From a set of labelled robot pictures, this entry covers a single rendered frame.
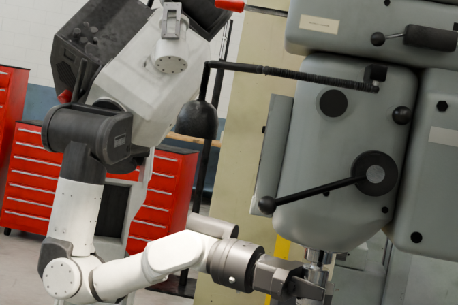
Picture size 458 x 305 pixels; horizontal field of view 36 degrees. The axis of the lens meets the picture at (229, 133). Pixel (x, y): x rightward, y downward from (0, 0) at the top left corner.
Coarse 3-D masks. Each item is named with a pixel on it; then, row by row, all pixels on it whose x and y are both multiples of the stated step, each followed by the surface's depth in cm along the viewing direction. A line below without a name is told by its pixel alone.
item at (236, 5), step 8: (216, 0) 129; (224, 0) 129; (232, 0) 129; (240, 0) 129; (224, 8) 129; (232, 8) 129; (240, 8) 129; (248, 8) 129; (256, 8) 129; (264, 8) 129
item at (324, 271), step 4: (304, 264) 121; (308, 264) 121; (304, 268) 120; (308, 268) 119; (312, 268) 119; (316, 268) 119; (324, 268) 120; (328, 268) 121; (308, 272) 119; (312, 272) 118; (316, 272) 118; (320, 272) 118; (324, 272) 119; (328, 272) 119
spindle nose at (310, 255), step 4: (308, 252) 119; (312, 252) 118; (316, 252) 118; (304, 256) 120; (308, 256) 119; (312, 256) 118; (316, 256) 118; (324, 256) 118; (328, 256) 118; (332, 256) 119; (308, 260) 119; (312, 260) 118; (316, 260) 118; (324, 260) 118; (328, 260) 119; (324, 264) 118; (328, 264) 119
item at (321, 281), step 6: (306, 276) 119; (312, 276) 118; (318, 276) 118; (324, 276) 119; (312, 282) 118; (318, 282) 118; (324, 282) 119; (324, 288) 119; (300, 300) 119; (306, 300) 119; (312, 300) 118
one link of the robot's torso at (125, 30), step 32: (96, 0) 150; (128, 0) 152; (64, 32) 144; (96, 32) 146; (128, 32) 148; (160, 32) 151; (192, 32) 155; (64, 64) 149; (96, 64) 143; (128, 64) 145; (192, 64) 150; (64, 96) 156; (96, 96) 145; (128, 96) 142; (160, 96) 144; (192, 96) 154; (160, 128) 147
